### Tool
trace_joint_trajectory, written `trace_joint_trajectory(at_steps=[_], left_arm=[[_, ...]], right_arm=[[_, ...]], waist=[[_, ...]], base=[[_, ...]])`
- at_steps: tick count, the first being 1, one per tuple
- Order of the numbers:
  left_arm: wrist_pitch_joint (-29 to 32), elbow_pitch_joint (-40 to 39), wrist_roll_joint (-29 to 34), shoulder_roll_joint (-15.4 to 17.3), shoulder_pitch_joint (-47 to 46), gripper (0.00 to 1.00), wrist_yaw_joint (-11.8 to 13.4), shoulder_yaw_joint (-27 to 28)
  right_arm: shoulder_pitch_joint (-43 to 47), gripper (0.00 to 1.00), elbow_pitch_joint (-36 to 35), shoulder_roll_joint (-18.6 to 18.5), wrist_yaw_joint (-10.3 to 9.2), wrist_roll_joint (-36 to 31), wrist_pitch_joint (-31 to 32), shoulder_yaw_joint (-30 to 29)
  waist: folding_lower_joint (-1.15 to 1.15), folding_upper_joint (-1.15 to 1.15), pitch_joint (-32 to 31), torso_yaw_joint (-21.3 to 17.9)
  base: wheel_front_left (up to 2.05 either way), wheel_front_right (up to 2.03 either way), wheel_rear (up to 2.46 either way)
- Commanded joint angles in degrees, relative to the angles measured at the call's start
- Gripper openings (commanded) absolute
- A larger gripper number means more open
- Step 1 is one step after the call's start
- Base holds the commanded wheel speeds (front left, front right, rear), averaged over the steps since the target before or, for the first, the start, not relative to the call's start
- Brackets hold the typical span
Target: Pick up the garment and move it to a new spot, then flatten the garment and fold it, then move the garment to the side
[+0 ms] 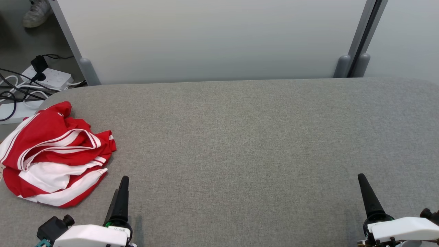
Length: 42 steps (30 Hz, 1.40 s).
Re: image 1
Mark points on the white sneaker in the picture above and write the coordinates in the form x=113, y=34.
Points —
x=36, y=13

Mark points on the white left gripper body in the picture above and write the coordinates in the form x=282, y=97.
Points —
x=89, y=236

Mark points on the plain white power strip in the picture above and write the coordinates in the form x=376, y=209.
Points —
x=20, y=111

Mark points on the teal left camera connector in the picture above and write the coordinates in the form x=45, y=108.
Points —
x=43, y=243

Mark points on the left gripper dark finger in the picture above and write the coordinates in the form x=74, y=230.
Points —
x=120, y=204

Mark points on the black plug adapter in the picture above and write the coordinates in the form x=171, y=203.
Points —
x=38, y=65

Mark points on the white partition panel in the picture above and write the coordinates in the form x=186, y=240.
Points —
x=205, y=37
x=408, y=37

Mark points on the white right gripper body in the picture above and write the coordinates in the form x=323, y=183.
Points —
x=404, y=228

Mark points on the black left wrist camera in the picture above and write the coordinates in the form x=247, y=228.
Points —
x=51, y=228

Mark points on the white power strip with sockets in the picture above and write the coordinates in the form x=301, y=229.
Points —
x=55, y=78

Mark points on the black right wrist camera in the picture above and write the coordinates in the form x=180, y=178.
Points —
x=432, y=216

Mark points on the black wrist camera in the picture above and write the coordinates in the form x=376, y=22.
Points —
x=51, y=228
x=432, y=216

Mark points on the red garment with white panel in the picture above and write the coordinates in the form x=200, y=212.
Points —
x=51, y=121

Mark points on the grey partition post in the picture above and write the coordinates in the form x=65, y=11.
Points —
x=87, y=70
x=343, y=67
x=363, y=65

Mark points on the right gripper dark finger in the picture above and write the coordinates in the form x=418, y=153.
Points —
x=370, y=199

